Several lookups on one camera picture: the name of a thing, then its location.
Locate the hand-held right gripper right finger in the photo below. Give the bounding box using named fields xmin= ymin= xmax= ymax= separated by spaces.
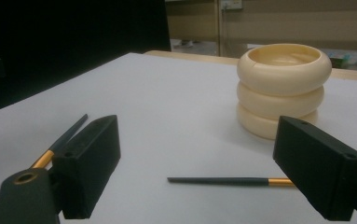
xmin=272 ymin=115 xmax=357 ymax=222

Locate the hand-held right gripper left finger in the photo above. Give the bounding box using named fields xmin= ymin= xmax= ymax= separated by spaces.
xmin=51 ymin=114 xmax=122 ymax=220

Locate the large white-bristle makeup brush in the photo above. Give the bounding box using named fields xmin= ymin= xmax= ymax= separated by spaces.
xmin=30 ymin=113 xmax=89 ymax=170

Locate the thin dark-handled makeup brush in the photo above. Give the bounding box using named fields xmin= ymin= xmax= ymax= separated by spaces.
xmin=167 ymin=176 xmax=295 ymax=189

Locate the cream ribbed brush holder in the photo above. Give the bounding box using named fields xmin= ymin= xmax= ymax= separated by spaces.
xmin=236 ymin=42 xmax=333 ymax=141

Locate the white table sheet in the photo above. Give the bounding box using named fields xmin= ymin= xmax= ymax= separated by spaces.
xmin=0 ymin=51 xmax=357 ymax=224

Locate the teal and white packaging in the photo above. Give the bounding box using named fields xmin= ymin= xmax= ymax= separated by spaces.
xmin=327 ymin=50 xmax=357 ymax=69

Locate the black curtain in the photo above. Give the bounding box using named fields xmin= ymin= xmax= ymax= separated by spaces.
xmin=0 ymin=0 xmax=172 ymax=118

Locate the light wooden bench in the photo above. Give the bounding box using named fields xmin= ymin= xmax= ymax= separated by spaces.
xmin=165 ymin=0 xmax=357 ymax=59

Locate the clear plastic wrap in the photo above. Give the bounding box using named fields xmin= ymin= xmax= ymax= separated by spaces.
xmin=172 ymin=38 xmax=196 ymax=49

